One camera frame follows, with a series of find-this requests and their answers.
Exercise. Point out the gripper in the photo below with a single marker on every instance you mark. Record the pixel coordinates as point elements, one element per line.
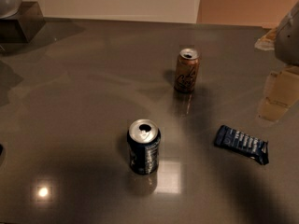
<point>288,41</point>

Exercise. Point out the blue rxbar wrapper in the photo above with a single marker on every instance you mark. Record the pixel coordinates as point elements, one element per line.
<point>242,143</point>

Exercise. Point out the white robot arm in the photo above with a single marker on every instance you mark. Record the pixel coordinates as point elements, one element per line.
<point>287,39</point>

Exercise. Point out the orange soda can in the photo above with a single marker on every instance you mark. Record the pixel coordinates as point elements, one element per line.
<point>187,70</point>

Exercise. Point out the dark blue soda can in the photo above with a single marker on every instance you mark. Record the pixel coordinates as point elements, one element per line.
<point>143,138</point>

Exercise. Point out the dark square stand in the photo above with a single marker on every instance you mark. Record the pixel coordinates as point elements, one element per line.
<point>24,25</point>

